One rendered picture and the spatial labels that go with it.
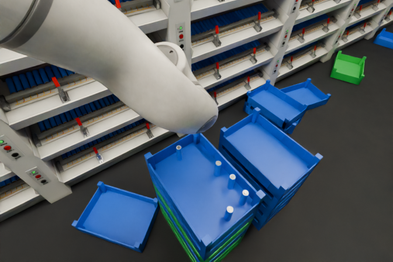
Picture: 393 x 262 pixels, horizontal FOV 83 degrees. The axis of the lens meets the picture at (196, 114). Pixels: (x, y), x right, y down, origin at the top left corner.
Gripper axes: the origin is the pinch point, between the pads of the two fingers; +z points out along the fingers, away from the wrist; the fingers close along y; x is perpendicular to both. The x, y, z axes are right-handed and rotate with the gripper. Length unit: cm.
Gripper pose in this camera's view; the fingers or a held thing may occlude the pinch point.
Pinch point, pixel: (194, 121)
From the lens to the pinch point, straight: 64.7
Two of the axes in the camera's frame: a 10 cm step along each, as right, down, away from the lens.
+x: 3.6, -8.9, 2.7
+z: 1.7, 3.4, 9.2
